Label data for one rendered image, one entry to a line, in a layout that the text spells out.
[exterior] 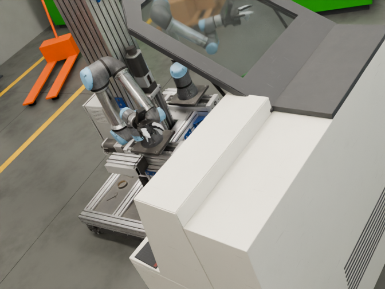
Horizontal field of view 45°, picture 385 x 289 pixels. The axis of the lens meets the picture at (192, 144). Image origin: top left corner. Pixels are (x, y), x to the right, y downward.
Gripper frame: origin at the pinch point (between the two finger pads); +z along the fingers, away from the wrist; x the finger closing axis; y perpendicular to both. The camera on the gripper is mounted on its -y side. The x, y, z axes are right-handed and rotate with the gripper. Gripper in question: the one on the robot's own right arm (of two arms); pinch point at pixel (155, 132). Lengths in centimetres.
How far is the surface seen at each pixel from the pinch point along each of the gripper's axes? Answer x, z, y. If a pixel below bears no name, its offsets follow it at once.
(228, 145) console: -8, 51, -11
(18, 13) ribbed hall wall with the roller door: -92, -697, 83
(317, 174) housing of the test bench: -31, 74, 7
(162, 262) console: 30, 37, 39
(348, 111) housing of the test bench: -63, 64, -3
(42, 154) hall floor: 18, -310, 150
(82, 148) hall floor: -19, -271, 145
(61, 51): -94, -508, 114
